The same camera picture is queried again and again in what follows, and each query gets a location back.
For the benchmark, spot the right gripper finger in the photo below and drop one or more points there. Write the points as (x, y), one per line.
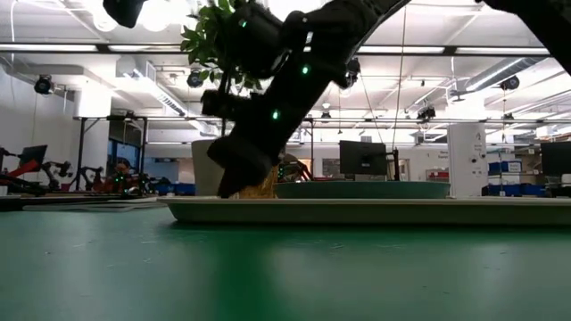
(229, 185)

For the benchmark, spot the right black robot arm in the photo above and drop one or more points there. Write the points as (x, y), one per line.
(312, 53)

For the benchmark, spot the small black robot arm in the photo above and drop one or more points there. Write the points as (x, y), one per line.
(58, 171)

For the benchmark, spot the teal plate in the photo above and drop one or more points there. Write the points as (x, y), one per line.
(361, 190)

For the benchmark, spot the beige serving tray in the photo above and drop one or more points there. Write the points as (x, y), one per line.
(357, 211)

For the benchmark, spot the white plant pot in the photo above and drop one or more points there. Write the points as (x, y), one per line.
(205, 169)

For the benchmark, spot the green leafy tree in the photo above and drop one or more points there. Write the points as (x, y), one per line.
(201, 44)

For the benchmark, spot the orange black robot rig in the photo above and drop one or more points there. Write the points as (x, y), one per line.
(120, 176)

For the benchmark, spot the black computer monitor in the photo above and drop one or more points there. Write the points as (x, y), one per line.
(362, 158)
(556, 158)

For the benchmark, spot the neighbouring dark workbench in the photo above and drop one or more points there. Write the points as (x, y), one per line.
(67, 200)

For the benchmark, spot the red black robot rig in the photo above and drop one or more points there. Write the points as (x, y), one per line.
(27, 165)

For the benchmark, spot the white square column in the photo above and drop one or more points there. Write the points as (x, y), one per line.
(467, 160)

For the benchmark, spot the blue labelled storage bin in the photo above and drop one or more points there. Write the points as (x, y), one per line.
(506, 167)

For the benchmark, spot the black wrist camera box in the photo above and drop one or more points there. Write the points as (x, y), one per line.
(223, 106)

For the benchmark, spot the black ceiling camera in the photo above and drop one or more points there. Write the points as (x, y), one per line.
(43, 84)
(353, 67)
(426, 112)
(509, 83)
(195, 79)

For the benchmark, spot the black metal stand frame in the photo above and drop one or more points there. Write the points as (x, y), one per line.
(81, 147)

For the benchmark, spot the silver ventilation duct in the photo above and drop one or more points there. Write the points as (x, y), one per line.
(504, 73)

